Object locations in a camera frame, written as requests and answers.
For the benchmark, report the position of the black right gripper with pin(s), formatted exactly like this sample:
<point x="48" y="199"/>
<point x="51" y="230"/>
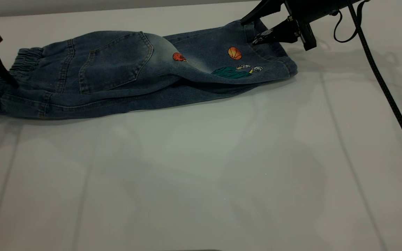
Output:
<point x="309" y="10"/>

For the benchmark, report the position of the blue denim children's pants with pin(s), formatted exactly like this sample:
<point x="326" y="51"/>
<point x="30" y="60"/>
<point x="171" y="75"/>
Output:
<point x="117" y="69"/>

